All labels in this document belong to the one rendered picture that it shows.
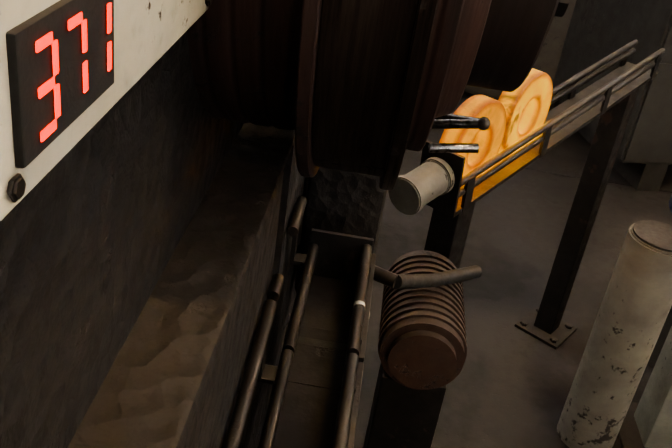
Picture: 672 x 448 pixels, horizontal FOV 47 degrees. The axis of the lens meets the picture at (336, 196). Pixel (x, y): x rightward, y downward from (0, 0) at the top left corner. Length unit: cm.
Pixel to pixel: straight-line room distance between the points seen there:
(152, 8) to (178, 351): 22
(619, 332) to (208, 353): 121
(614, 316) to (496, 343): 49
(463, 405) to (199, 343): 135
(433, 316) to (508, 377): 82
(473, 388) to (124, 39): 160
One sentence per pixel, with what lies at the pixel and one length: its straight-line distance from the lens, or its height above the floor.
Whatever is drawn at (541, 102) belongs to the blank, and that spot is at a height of 74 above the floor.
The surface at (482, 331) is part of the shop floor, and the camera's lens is 205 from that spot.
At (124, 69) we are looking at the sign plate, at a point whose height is 107.
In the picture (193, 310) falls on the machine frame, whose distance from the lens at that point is 53.
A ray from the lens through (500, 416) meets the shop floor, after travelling 183.
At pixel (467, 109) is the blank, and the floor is 77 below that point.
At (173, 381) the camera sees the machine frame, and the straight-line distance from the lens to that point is 48.
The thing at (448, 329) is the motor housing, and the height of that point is 52.
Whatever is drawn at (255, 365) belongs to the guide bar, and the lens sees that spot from 67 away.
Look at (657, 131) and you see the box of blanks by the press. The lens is 295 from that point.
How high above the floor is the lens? 120
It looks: 28 degrees down
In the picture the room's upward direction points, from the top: 9 degrees clockwise
